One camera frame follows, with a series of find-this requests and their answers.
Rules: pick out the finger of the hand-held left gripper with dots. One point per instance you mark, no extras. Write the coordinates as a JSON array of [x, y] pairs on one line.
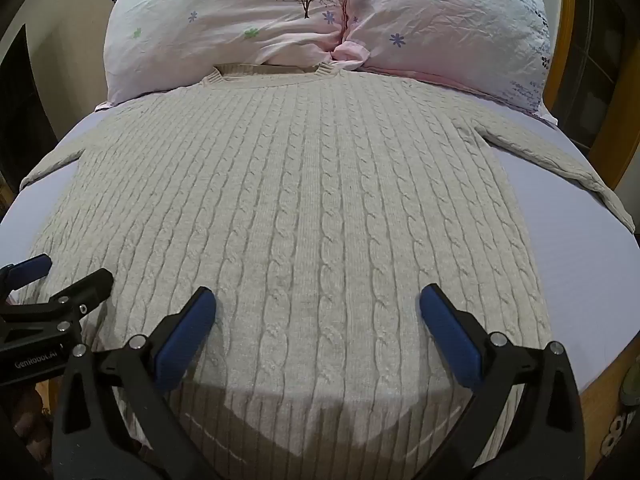
[[31, 266], [86, 285]]

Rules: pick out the white patterned slipper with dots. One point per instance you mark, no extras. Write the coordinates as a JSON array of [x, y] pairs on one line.
[[617, 435]]

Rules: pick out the orange wooden frame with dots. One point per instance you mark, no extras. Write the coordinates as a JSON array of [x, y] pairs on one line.
[[566, 30]]

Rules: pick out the pink pillow with flower print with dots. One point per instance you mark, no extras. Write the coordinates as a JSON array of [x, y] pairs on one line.
[[450, 25]]

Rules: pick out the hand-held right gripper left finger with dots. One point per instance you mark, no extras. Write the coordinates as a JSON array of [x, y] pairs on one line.
[[186, 331]]

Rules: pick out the green slipper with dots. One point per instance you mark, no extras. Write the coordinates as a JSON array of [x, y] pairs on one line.
[[630, 385]]

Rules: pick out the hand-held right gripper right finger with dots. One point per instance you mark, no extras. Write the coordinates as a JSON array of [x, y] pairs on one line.
[[450, 332]]

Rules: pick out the pink pillow with tree print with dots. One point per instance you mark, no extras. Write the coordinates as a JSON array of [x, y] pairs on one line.
[[220, 25]]

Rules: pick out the lavender bed sheet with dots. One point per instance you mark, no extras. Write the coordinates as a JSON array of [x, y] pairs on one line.
[[565, 240]]

